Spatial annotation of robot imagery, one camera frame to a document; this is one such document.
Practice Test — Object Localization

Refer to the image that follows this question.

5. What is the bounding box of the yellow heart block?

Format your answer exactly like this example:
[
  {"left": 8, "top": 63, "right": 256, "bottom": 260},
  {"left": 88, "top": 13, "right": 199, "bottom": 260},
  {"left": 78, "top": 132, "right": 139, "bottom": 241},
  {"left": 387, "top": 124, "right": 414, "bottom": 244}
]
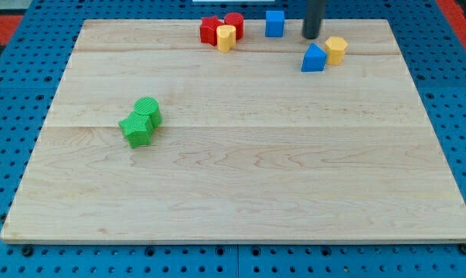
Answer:
[{"left": 216, "top": 25, "right": 236, "bottom": 53}]

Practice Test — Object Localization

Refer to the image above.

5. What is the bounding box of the yellow hexagon block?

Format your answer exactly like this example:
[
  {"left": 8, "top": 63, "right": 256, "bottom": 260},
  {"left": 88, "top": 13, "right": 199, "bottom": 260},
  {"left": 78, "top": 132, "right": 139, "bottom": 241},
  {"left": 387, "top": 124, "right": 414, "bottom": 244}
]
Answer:
[{"left": 325, "top": 36, "right": 349, "bottom": 66}]

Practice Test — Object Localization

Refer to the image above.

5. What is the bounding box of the light wooden board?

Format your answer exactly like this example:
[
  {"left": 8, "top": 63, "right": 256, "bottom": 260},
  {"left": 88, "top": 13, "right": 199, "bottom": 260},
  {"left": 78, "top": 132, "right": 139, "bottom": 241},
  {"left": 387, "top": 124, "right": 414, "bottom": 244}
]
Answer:
[{"left": 0, "top": 19, "right": 466, "bottom": 245}]

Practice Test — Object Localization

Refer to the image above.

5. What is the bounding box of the green cylinder block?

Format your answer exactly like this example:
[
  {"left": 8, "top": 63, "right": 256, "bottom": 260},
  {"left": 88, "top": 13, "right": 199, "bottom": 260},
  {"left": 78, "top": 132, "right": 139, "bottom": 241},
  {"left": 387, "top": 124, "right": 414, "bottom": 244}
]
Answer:
[{"left": 134, "top": 97, "right": 162, "bottom": 127}]

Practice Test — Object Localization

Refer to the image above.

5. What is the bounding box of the green star block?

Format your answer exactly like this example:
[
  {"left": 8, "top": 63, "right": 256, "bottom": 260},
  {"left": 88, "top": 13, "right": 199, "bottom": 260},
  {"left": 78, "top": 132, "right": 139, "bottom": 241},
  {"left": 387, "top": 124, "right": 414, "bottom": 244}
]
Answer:
[{"left": 118, "top": 112, "right": 154, "bottom": 149}]

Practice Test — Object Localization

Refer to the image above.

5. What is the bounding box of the blue triangle block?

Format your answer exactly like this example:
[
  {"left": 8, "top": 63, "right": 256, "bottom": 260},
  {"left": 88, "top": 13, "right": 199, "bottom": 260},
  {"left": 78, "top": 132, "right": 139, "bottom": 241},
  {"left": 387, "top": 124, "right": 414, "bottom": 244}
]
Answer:
[{"left": 301, "top": 43, "right": 328, "bottom": 72}]

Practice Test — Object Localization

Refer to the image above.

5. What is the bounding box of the red star block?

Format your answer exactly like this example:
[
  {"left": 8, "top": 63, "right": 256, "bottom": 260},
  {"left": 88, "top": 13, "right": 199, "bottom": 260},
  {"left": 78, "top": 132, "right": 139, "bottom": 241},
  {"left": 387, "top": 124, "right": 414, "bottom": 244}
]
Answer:
[{"left": 199, "top": 15, "right": 223, "bottom": 46}]

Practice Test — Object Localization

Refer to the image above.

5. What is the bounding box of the red cylinder block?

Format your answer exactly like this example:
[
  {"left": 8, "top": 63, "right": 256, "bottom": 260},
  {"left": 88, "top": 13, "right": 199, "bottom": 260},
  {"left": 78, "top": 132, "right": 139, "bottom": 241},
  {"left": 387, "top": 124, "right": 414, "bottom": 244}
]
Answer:
[{"left": 224, "top": 12, "right": 244, "bottom": 40}]

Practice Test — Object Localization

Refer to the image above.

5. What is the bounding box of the blue cube block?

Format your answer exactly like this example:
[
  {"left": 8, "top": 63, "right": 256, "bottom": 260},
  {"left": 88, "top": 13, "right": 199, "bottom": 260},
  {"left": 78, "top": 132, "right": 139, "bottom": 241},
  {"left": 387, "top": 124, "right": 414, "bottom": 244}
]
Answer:
[{"left": 264, "top": 10, "right": 285, "bottom": 38}]

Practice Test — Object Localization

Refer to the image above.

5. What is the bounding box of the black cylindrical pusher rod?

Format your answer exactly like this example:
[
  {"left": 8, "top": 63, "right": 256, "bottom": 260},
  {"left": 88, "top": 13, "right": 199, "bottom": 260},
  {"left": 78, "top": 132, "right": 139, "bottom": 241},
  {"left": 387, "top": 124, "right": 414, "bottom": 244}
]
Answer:
[{"left": 301, "top": 0, "right": 327, "bottom": 39}]

